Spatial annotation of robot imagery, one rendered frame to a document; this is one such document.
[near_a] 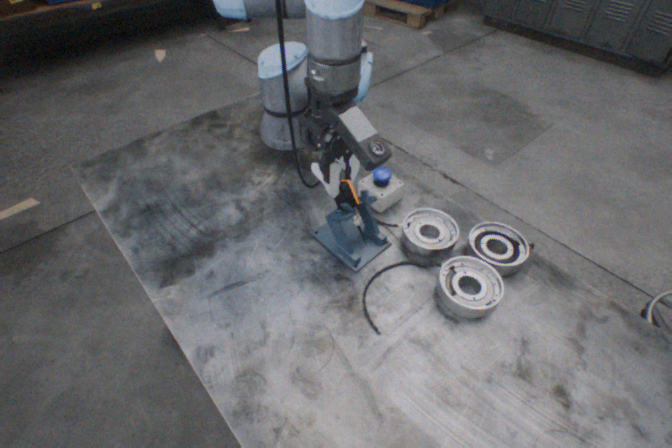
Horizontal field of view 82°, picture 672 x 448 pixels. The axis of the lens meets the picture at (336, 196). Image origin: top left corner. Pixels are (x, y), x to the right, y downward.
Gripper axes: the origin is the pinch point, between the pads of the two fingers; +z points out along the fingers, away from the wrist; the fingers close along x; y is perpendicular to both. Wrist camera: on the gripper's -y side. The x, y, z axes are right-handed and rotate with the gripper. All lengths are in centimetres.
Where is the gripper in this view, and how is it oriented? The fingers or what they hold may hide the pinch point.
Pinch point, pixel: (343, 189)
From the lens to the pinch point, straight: 70.5
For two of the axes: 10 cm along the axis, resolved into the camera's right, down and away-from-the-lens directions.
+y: -6.8, -5.0, 5.3
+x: -7.3, 4.7, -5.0
